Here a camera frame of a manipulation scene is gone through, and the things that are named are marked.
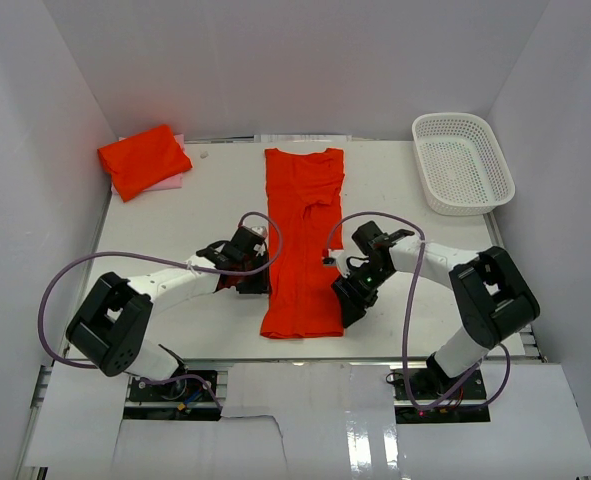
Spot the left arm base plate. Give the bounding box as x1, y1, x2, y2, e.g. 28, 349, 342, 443
123, 370, 221, 422

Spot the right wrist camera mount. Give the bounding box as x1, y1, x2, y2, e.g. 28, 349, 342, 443
322, 249, 350, 277

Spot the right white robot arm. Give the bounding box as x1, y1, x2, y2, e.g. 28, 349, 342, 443
323, 221, 541, 401

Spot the white perforated plastic basket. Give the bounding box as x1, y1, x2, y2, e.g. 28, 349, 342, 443
411, 112, 516, 216

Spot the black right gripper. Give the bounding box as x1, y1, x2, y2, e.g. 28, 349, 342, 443
331, 262, 394, 329

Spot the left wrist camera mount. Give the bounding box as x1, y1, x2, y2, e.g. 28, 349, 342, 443
250, 226, 268, 240

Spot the orange t-shirt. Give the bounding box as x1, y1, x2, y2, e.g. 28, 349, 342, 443
260, 148, 345, 339
97, 124, 193, 202

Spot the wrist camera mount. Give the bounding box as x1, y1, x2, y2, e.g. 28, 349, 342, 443
250, 226, 268, 240
322, 249, 350, 277

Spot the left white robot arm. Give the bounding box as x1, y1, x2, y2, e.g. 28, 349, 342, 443
66, 226, 268, 399

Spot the aluminium frame rail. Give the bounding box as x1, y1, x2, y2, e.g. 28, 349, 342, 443
15, 366, 52, 480

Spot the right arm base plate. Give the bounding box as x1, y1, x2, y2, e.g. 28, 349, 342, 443
384, 367, 491, 424

